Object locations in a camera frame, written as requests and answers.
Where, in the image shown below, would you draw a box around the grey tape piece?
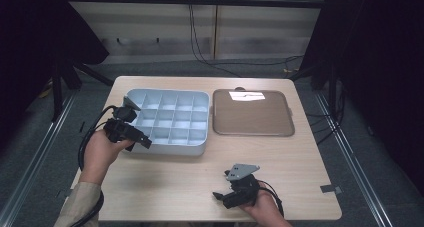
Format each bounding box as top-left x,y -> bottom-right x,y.
319,183 -> 343,195
55,188 -> 74,200

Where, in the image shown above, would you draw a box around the black horizontal bar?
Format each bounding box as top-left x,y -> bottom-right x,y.
54,0 -> 327,10

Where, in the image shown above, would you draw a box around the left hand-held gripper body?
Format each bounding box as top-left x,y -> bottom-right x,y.
103,95 -> 142,144

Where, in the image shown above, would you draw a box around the black floor cables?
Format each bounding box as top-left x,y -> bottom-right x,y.
305,76 -> 346,147

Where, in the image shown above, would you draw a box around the metal floor rail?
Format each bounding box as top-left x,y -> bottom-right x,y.
0,92 -> 77,227
314,91 -> 395,227

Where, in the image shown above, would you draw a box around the black curtain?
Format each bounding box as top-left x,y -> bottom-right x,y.
299,0 -> 424,195
0,0 -> 110,152

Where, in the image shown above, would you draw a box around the black hanging wall cable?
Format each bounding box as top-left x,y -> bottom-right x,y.
187,3 -> 305,79

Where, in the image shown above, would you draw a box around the black metal stand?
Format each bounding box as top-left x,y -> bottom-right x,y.
49,57 -> 115,123

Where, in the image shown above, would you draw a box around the person's right hand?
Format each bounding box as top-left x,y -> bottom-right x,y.
239,182 -> 293,227

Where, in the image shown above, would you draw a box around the white divided storage box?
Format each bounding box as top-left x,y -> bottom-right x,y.
109,88 -> 210,157

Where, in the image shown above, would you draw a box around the person's left hand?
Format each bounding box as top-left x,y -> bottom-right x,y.
79,129 -> 134,185

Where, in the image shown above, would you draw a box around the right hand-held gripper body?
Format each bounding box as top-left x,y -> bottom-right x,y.
224,163 -> 261,207

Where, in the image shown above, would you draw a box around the brown square tray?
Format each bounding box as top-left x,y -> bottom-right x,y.
212,86 -> 296,138

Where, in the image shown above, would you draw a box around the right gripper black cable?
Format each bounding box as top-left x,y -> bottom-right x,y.
257,179 -> 285,219

